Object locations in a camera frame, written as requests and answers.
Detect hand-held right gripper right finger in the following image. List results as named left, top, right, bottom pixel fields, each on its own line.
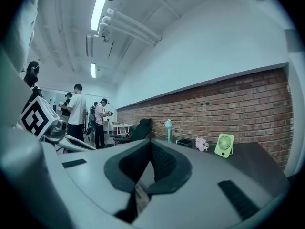
left=64, top=134, right=98, bottom=151

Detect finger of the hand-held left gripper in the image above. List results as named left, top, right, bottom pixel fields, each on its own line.
left=139, top=138, right=291, bottom=229
left=54, top=138, right=152, bottom=229

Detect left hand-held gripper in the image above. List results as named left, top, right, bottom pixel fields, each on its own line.
left=20, top=96, right=70, bottom=142

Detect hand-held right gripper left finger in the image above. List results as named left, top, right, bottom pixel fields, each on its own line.
left=41, top=138, right=87, bottom=154

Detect small black box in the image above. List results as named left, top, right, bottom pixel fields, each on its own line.
left=176, top=138, right=193, bottom=149

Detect pink artificial flower bunch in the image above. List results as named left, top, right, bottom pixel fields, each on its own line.
left=195, top=136, right=210, bottom=152

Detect small white table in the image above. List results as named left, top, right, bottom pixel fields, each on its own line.
left=111, top=122, right=133, bottom=136

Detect green portable fan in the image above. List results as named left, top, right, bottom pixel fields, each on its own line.
left=214, top=133, right=235, bottom=159

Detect black office chair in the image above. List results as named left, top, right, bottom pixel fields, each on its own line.
left=113, top=118, right=153, bottom=145

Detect teal water bottle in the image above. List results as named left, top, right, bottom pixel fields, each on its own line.
left=164, top=119, right=173, bottom=143

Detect white ceiling pipes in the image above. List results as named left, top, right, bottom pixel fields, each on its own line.
left=97, top=7, right=163, bottom=45

